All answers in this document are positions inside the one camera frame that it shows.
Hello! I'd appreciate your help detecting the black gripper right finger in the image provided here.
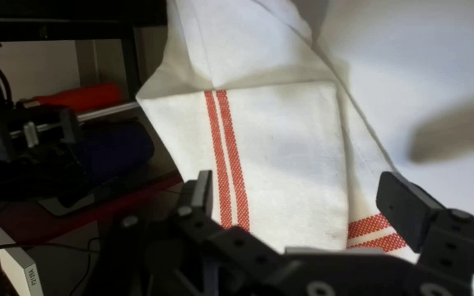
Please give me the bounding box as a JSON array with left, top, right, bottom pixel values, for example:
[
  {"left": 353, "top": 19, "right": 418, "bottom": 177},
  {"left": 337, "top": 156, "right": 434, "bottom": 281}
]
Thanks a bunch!
[{"left": 375, "top": 169, "right": 474, "bottom": 286}]

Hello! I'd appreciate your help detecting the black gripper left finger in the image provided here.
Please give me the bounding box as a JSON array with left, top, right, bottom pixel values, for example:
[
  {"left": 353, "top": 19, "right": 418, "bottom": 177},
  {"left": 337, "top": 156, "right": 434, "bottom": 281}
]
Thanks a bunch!
[{"left": 82, "top": 167, "right": 283, "bottom": 296}]

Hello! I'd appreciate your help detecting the white towel with red stripes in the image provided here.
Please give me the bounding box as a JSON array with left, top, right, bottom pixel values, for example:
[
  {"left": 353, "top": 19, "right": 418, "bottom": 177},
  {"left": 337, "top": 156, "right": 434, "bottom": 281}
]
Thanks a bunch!
[{"left": 135, "top": 0, "right": 421, "bottom": 266}]

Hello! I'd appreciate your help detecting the dark blue container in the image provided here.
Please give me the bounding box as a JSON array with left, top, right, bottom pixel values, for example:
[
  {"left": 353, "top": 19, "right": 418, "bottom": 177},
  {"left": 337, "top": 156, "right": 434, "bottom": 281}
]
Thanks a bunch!
[{"left": 77, "top": 121, "right": 158, "bottom": 180}]

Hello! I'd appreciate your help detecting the small white block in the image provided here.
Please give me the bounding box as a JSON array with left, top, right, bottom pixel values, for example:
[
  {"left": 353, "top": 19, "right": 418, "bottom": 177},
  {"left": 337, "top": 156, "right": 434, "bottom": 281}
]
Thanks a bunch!
[{"left": 0, "top": 245, "right": 44, "bottom": 296}]

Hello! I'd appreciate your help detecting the red-handled bar clamp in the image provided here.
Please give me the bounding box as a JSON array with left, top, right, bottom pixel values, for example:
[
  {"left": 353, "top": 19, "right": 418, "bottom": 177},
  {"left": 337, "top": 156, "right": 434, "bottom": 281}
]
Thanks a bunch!
[{"left": 0, "top": 82, "right": 139, "bottom": 157}]

